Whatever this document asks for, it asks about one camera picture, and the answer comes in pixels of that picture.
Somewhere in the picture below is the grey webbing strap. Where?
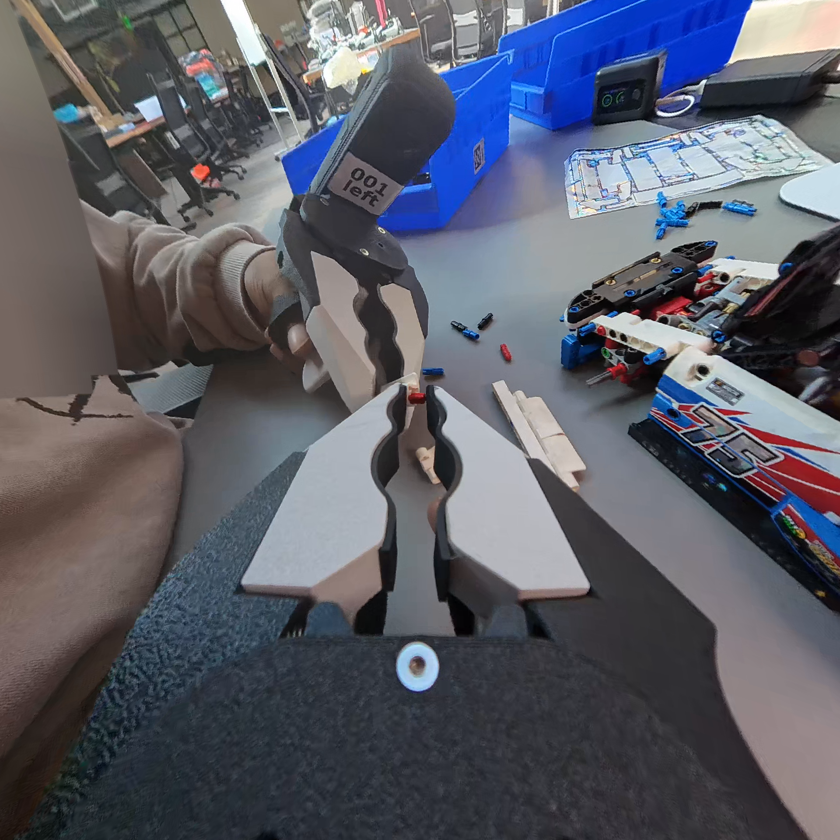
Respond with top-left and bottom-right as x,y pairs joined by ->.
121,361 -> 214,417

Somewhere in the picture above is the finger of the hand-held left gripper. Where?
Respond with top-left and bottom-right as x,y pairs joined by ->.
307,251 -> 382,413
356,281 -> 427,389

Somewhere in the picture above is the person's left hand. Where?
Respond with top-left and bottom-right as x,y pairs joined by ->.
244,251 -> 311,370

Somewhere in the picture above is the toy brick race car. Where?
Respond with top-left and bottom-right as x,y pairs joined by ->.
561,223 -> 840,614

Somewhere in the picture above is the white cable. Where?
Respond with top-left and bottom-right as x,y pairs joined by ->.
653,92 -> 706,119

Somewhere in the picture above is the black power bank with display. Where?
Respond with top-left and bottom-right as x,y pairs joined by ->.
592,49 -> 669,126

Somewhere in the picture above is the wooden post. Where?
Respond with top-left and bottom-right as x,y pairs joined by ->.
10,0 -> 116,119

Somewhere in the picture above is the white book stand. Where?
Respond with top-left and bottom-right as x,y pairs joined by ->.
780,163 -> 840,221

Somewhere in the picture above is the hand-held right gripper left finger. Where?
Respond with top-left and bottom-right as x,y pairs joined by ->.
239,382 -> 409,636

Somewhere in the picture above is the black power adapter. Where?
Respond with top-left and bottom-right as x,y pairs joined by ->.
699,49 -> 840,109

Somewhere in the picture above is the white lumpy object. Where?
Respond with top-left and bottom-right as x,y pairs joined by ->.
322,46 -> 365,89

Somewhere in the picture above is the black office chair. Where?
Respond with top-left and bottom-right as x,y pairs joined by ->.
261,33 -> 329,139
150,72 -> 242,221

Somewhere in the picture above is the person's left forearm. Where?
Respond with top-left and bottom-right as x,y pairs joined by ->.
79,200 -> 280,371

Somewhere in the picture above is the colourful printed sheet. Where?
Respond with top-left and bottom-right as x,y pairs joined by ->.
564,115 -> 833,219

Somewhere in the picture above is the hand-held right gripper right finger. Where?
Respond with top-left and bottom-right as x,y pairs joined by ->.
425,384 -> 593,639

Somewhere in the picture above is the grey desk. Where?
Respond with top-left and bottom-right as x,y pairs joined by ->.
121,98 -> 840,840

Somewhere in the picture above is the cluster of blue pins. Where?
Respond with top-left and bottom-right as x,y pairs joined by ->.
653,190 -> 690,238

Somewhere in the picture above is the white beam and panel assembly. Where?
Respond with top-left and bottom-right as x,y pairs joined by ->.
492,381 -> 587,493

